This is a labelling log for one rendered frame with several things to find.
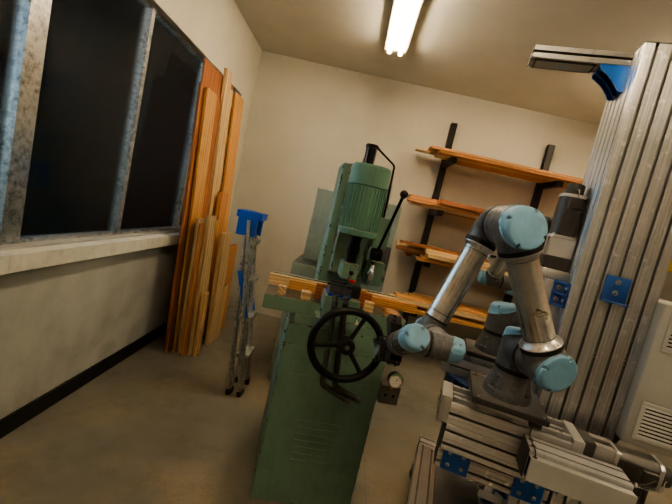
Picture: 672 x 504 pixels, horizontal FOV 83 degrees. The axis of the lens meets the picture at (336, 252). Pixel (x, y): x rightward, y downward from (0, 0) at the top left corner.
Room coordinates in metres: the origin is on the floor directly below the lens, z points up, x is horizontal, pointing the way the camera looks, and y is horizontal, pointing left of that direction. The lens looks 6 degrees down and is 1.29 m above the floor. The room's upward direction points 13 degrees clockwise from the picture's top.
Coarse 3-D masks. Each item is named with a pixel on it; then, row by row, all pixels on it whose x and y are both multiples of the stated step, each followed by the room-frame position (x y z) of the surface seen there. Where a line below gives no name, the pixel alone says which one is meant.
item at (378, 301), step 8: (296, 280) 1.68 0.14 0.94; (288, 288) 1.66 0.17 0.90; (296, 288) 1.66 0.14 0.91; (304, 288) 1.66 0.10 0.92; (312, 288) 1.67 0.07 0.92; (376, 304) 1.70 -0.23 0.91; (384, 304) 1.71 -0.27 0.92; (392, 304) 1.71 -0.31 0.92; (400, 304) 1.72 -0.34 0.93; (408, 304) 1.72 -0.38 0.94; (408, 312) 1.72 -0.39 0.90
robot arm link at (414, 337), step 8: (408, 328) 1.00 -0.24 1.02; (416, 328) 1.00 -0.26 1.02; (424, 328) 1.02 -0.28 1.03; (392, 336) 1.08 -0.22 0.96; (400, 336) 1.02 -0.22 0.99; (408, 336) 0.99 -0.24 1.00; (416, 336) 0.99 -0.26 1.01; (424, 336) 1.00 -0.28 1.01; (392, 344) 1.07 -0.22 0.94; (400, 344) 1.01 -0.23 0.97; (408, 344) 0.98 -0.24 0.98; (416, 344) 0.98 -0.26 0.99; (424, 344) 0.99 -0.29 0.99; (400, 352) 1.05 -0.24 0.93; (408, 352) 1.02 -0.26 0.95; (416, 352) 1.01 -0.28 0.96; (424, 352) 1.01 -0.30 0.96
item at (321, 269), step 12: (348, 168) 1.86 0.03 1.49; (336, 180) 2.05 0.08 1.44; (336, 192) 1.89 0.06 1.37; (336, 204) 1.86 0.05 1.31; (336, 216) 1.86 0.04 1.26; (324, 240) 1.96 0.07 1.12; (324, 252) 1.86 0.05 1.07; (324, 264) 1.86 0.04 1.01; (324, 276) 1.86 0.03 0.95; (336, 276) 1.87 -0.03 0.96; (360, 276) 1.89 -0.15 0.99
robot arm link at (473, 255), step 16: (480, 224) 1.14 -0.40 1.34; (480, 240) 1.14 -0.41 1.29; (464, 256) 1.16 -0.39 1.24; (480, 256) 1.15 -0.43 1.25; (464, 272) 1.15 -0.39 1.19; (448, 288) 1.16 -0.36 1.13; (464, 288) 1.15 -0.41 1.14; (432, 304) 1.17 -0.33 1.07; (448, 304) 1.14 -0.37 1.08; (416, 320) 1.22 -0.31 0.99; (432, 320) 1.15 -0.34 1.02; (448, 320) 1.15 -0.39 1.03
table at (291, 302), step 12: (276, 288) 1.61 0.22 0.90; (264, 300) 1.49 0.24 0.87; (276, 300) 1.50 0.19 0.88; (288, 300) 1.50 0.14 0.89; (300, 300) 1.51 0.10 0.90; (312, 300) 1.54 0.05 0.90; (300, 312) 1.51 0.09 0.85; (312, 312) 1.52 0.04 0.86; (372, 312) 1.57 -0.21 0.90; (324, 324) 1.43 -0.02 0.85; (336, 324) 1.43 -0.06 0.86; (348, 324) 1.44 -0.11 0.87; (384, 324) 1.55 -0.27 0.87
